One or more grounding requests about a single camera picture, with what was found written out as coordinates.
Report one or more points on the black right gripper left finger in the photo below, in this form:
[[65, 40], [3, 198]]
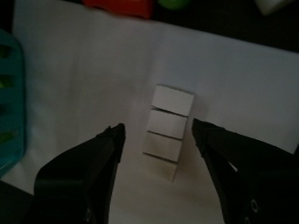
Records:
[[78, 180]]

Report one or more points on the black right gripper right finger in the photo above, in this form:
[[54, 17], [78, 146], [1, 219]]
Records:
[[249, 175]]

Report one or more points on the teal plastic basket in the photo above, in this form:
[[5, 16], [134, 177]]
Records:
[[15, 116]]

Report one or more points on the white segmented rice block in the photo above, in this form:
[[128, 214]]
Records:
[[169, 122]]

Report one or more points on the red toy block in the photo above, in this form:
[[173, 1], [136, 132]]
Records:
[[121, 6]]

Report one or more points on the green toy ball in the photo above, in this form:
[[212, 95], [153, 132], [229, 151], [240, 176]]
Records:
[[173, 3]]

